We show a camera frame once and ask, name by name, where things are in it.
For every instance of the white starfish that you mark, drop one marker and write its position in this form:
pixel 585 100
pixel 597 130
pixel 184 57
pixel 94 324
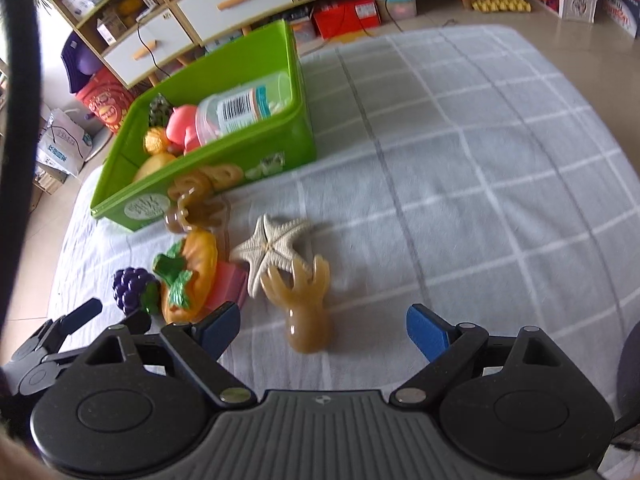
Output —
pixel 267 250

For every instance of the white plastic bag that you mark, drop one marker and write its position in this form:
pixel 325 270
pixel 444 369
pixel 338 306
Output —
pixel 62 145

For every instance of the yellow toy fruit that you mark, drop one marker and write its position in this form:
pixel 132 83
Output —
pixel 152 165

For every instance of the orange toy fruit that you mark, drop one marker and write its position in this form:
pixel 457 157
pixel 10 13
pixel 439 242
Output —
pixel 156 141

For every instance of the red cardboard box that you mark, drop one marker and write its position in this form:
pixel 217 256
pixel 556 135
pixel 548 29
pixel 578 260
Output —
pixel 345 15

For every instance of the purple toy grapes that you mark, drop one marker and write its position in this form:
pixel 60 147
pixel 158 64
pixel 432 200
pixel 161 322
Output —
pixel 131 285

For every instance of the small white box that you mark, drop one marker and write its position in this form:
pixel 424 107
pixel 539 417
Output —
pixel 111 30

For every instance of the small amber claw massager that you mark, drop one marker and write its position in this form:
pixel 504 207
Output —
pixel 192 210

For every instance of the large amber claw massager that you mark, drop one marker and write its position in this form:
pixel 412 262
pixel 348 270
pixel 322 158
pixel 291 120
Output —
pixel 307 320

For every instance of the red patterned bag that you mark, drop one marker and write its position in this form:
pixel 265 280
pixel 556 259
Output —
pixel 107 102

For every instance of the orange toy pumpkin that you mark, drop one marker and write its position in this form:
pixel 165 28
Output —
pixel 200 265

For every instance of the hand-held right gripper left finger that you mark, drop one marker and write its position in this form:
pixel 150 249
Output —
pixel 217 330

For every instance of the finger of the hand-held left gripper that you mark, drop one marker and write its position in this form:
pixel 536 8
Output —
pixel 70 321
pixel 45 372

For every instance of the grey checked bedsheet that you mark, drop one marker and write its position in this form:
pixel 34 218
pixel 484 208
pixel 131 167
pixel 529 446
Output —
pixel 475 185

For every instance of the purple bag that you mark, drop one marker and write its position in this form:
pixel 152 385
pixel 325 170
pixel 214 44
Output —
pixel 80 60

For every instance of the pink rabbit toy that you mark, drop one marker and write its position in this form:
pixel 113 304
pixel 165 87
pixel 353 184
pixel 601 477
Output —
pixel 180 125

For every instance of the pink red soap box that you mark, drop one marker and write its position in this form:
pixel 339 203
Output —
pixel 230 282

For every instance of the clear cotton swab container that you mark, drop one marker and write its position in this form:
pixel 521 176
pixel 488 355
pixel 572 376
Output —
pixel 235 110

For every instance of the red blue printed box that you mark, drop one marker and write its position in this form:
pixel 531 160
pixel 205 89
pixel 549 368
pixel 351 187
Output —
pixel 625 10

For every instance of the yellow egg tray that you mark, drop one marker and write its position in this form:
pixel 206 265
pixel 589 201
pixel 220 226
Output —
pixel 500 1

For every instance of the clear storage box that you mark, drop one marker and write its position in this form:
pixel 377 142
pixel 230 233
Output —
pixel 400 7

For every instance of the toy pineapple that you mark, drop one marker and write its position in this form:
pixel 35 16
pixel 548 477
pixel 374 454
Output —
pixel 160 110

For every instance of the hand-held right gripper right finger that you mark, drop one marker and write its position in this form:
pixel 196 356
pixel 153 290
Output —
pixel 430 332

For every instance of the dark round object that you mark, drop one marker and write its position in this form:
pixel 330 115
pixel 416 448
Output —
pixel 630 375

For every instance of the green plastic box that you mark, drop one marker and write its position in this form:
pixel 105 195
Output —
pixel 265 160

